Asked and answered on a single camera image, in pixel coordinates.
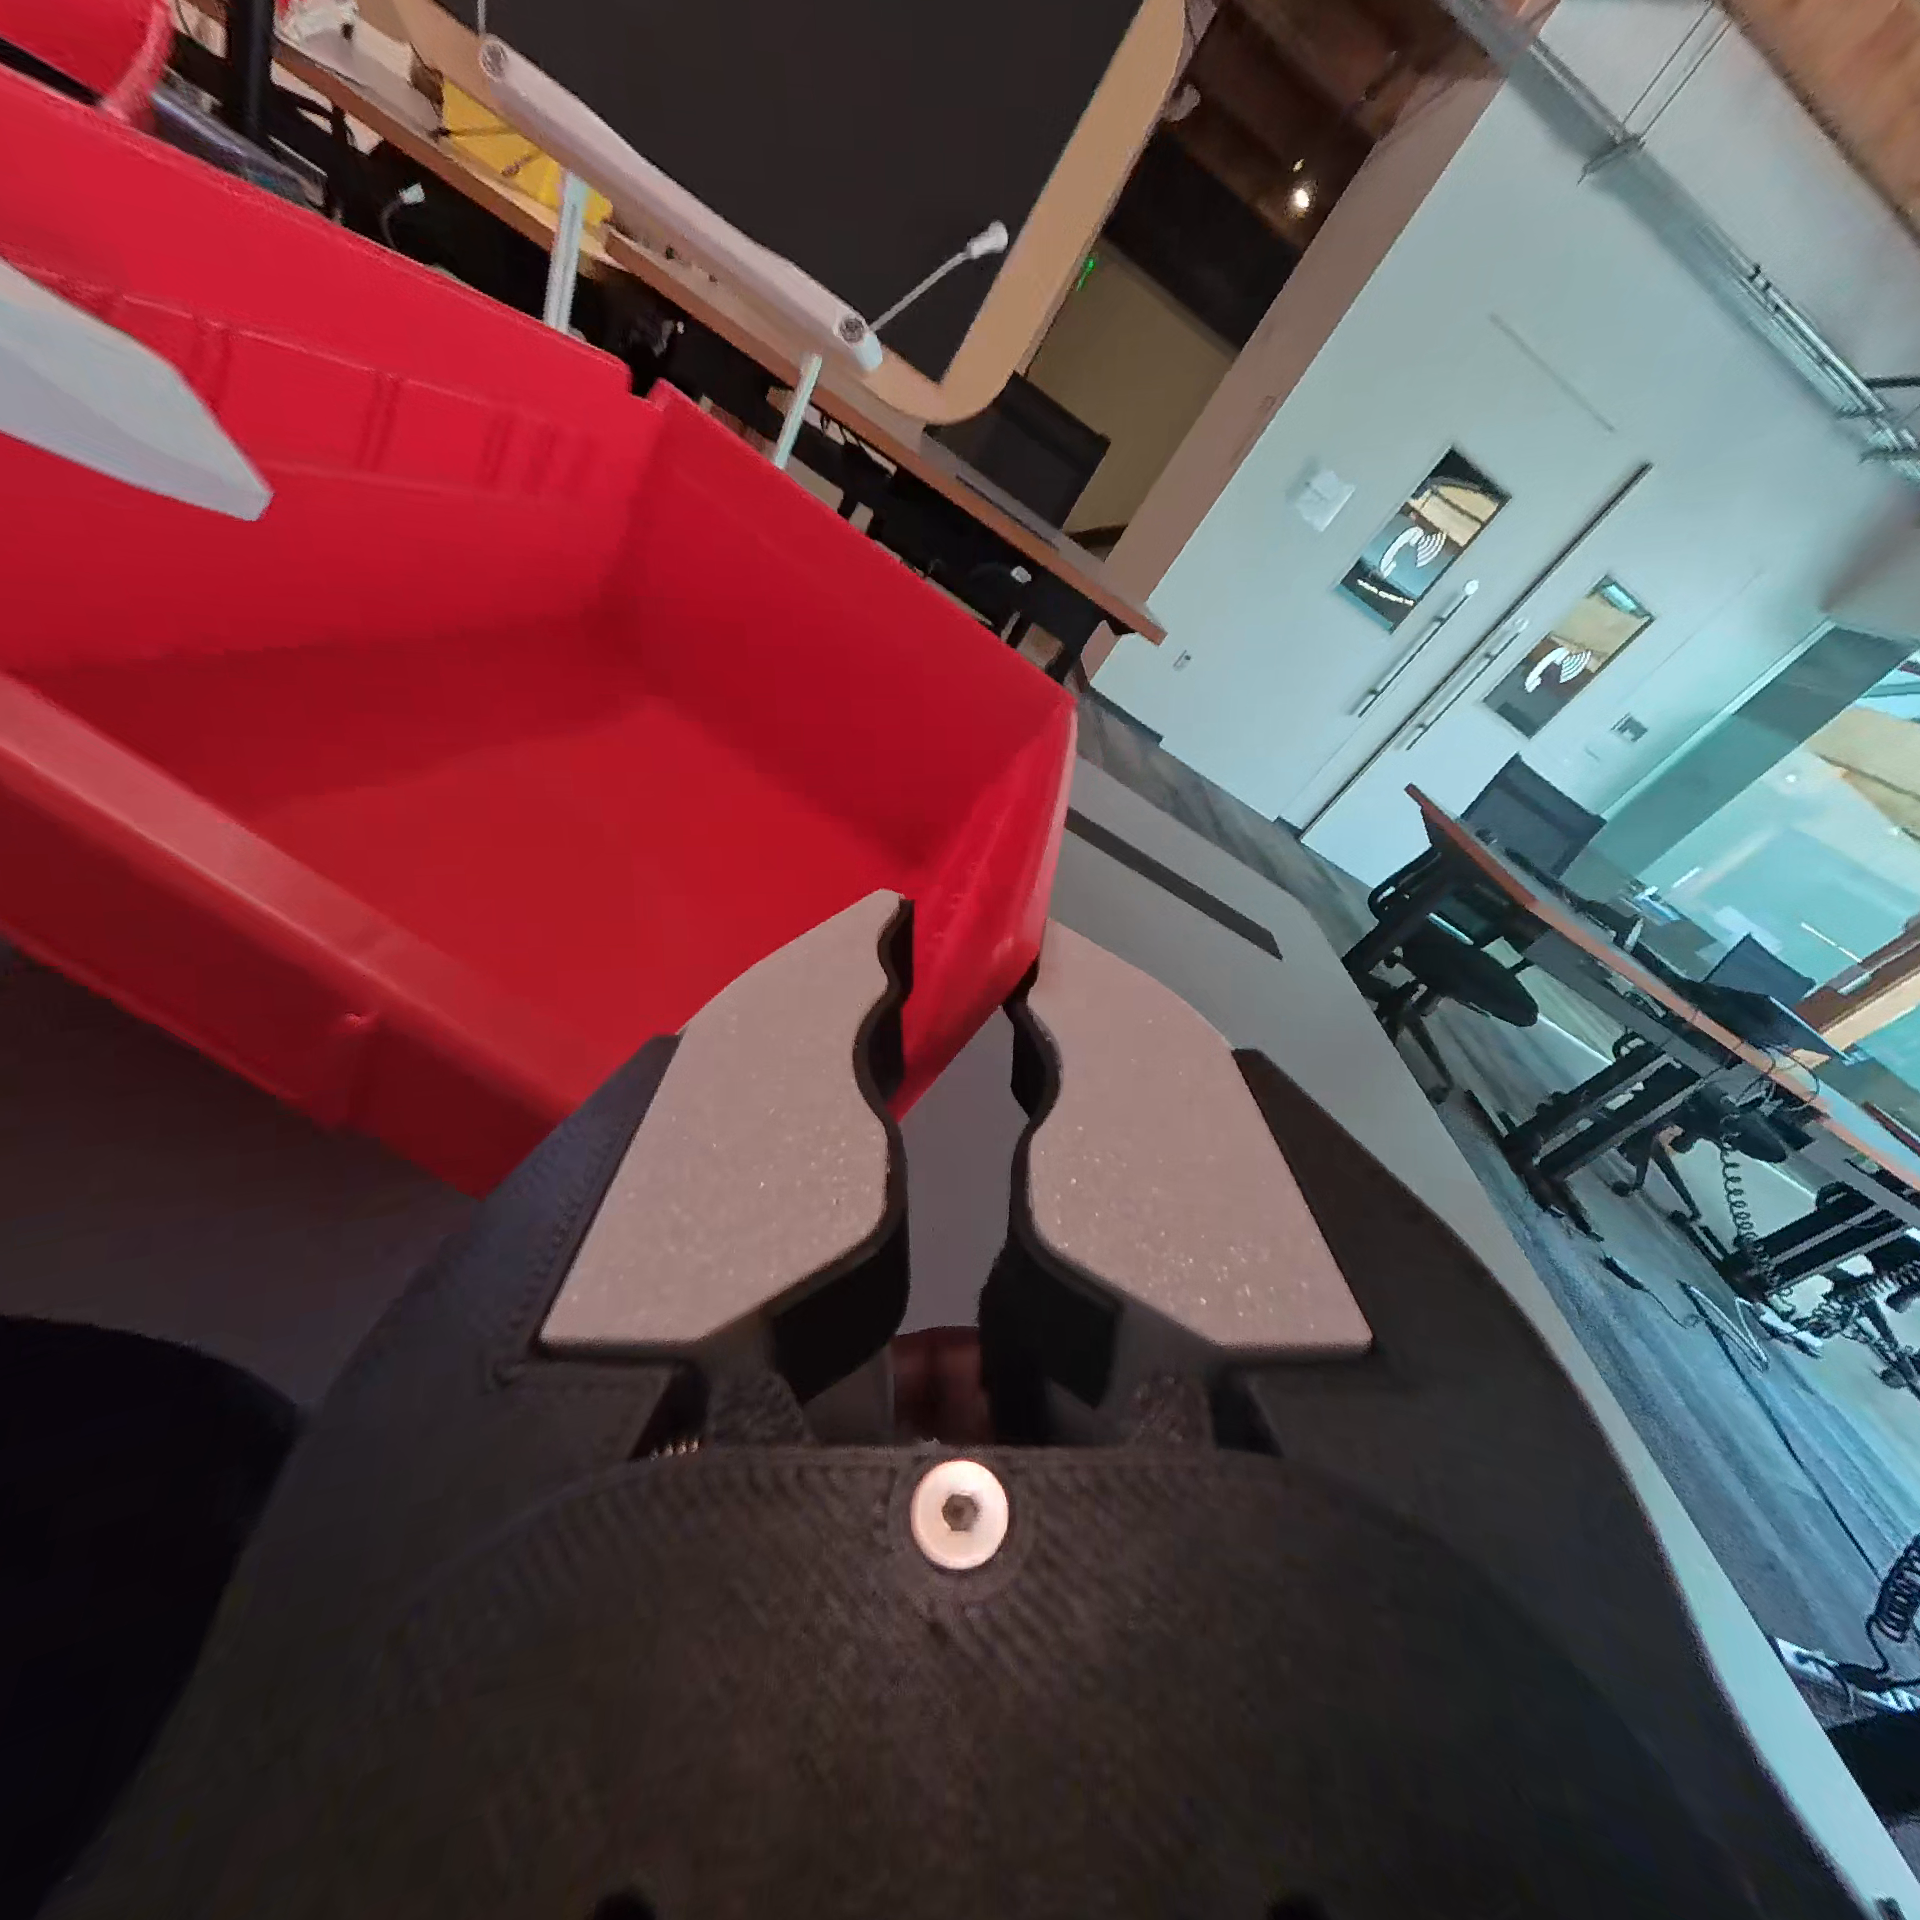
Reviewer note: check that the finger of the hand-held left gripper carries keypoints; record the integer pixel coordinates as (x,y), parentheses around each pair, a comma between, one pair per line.
(89,390)

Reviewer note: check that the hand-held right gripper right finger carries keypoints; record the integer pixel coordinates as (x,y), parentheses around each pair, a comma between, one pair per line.
(1184,1202)

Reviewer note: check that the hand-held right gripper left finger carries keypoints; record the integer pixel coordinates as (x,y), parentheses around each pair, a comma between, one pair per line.
(721,1184)

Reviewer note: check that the black office chair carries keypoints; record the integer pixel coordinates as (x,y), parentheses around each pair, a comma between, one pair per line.
(1455,974)

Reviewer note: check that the red storage bin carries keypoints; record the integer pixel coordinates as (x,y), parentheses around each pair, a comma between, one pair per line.
(524,751)
(60,38)

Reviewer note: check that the yellow packet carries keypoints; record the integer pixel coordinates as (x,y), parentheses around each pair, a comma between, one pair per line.
(495,158)

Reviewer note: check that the black computer monitor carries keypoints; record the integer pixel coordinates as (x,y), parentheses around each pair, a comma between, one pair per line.
(1529,826)

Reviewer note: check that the white desk lamp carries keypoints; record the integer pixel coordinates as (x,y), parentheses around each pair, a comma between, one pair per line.
(674,212)

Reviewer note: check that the wooden office desk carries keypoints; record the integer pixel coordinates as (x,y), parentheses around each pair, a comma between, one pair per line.
(1088,592)

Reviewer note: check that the phone booth door window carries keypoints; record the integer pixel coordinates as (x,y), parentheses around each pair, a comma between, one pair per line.
(1424,540)
(1569,662)

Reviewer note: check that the black panel wooden rim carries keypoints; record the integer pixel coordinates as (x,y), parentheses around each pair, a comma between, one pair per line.
(826,119)

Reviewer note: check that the white wall plate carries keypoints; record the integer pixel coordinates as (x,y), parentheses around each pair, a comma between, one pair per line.
(1326,499)

